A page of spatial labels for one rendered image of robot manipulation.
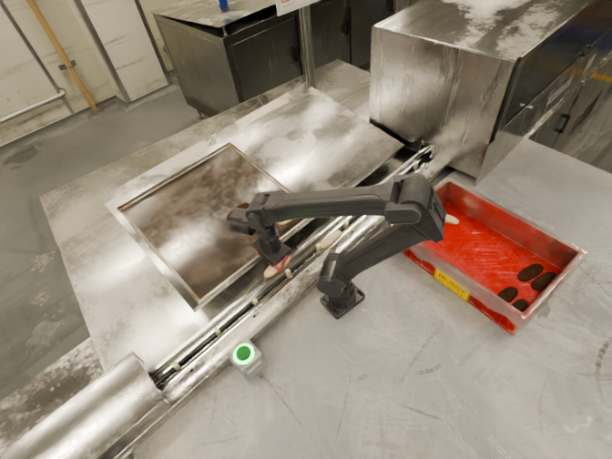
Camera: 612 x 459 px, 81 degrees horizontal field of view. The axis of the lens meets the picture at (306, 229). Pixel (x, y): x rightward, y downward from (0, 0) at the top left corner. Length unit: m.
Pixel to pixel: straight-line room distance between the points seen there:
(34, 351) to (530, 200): 2.59
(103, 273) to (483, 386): 1.26
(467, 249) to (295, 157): 0.73
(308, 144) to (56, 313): 1.89
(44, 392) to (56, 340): 1.26
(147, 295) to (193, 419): 0.45
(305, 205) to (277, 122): 0.87
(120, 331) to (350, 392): 0.73
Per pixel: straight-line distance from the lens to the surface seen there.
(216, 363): 1.08
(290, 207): 0.84
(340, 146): 1.53
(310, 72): 2.01
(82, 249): 1.63
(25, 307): 2.89
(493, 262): 1.30
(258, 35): 2.88
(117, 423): 1.07
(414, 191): 0.73
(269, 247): 0.99
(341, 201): 0.78
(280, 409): 1.04
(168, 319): 1.25
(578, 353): 1.23
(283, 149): 1.51
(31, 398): 1.37
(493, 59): 1.31
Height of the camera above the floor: 1.81
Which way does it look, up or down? 48 degrees down
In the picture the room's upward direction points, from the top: 9 degrees counter-clockwise
